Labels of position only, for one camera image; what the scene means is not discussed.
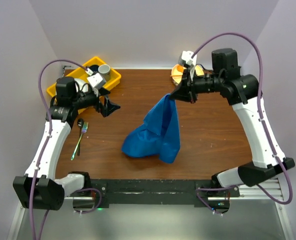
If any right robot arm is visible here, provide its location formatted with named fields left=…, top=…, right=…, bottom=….
left=170, top=48, right=295, bottom=197

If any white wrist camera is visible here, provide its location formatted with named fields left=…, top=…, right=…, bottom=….
left=86, top=71, right=107, bottom=90
left=178, top=50, right=197, bottom=68

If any grey mug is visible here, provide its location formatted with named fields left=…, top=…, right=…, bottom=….
left=98, top=64, right=111, bottom=82

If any orange plastic spoon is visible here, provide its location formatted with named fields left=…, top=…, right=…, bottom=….
left=175, top=64, right=185, bottom=73

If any white paper plate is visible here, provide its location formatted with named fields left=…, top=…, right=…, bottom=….
left=74, top=78, right=91, bottom=93

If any black spoon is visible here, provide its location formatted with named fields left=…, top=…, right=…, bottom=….
left=76, top=118, right=85, bottom=156

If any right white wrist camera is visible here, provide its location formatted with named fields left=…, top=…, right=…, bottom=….
left=178, top=50, right=197, bottom=68

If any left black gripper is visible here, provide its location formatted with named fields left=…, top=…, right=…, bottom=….
left=72, top=86, right=121, bottom=117

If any yellow plastic plate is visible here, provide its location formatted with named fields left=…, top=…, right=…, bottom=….
left=170, top=64, right=205, bottom=86

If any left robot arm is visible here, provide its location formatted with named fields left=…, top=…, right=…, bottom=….
left=13, top=73, right=120, bottom=211

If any dark blue mug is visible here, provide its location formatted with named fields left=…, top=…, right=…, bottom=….
left=89, top=64, right=99, bottom=74

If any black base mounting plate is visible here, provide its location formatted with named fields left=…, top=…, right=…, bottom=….
left=62, top=178, right=241, bottom=209

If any iridescent metal fork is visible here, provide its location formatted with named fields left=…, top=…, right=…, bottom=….
left=70, top=121, right=89, bottom=161

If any blue cloth napkin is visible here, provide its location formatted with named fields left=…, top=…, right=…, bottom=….
left=121, top=93, right=181, bottom=164

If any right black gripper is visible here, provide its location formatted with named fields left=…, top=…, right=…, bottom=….
left=169, top=66, right=223, bottom=104

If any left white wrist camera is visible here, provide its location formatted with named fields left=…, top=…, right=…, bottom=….
left=86, top=71, right=107, bottom=90

